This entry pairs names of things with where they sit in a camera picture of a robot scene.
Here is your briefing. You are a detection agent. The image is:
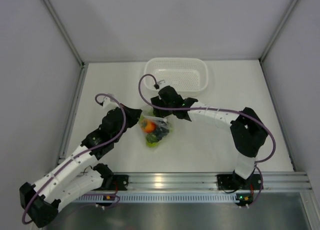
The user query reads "orange red fake tomato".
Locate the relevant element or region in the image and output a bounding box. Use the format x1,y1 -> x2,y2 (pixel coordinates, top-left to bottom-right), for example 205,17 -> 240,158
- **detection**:
140,119 -> 157,134

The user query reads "clear polka dot zip bag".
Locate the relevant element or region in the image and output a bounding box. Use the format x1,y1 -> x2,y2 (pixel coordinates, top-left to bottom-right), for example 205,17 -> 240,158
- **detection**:
138,106 -> 173,148

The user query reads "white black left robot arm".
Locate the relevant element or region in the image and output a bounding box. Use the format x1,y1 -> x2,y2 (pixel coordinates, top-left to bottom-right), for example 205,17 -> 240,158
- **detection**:
19,105 -> 142,228

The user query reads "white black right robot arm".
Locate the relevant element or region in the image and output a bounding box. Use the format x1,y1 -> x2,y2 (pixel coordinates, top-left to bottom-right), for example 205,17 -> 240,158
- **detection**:
151,84 -> 269,190

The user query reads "dark green fake vegetable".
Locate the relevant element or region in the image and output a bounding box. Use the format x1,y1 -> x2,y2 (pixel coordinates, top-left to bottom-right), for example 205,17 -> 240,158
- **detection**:
146,123 -> 170,144

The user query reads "white perforated plastic basket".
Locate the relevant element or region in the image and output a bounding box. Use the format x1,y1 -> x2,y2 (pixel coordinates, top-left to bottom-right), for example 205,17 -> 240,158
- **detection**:
144,58 -> 209,97

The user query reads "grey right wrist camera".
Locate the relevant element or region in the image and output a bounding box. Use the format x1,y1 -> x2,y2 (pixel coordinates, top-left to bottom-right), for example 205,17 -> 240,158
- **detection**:
154,79 -> 170,90

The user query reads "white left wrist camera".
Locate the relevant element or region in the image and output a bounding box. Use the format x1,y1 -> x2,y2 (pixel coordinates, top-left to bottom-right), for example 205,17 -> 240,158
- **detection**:
96,93 -> 119,111

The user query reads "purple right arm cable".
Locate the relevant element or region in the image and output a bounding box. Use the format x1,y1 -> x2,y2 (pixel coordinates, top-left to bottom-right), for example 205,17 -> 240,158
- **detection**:
137,74 -> 276,163

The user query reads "white slotted cable duct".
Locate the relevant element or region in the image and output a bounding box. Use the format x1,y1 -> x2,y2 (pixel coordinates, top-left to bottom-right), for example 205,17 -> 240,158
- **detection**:
71,192 -> 242,203

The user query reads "aluminium frame post left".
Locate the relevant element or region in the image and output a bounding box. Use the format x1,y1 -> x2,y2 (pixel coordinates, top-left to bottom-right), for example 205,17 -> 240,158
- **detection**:
37,0 -> 87,68

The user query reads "aluminium frame post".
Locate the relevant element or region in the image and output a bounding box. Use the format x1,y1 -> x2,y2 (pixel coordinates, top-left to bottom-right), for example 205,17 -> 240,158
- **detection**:
258,0 -> 307,63
37,0 -> 87,68

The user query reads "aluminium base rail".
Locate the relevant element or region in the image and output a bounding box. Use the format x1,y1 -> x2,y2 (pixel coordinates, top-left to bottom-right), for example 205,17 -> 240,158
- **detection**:
39,172 -> 312,193

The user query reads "aluminium frame post right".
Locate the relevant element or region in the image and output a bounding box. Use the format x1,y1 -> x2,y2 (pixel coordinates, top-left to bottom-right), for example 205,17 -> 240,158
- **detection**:
258,0 -> 307,63

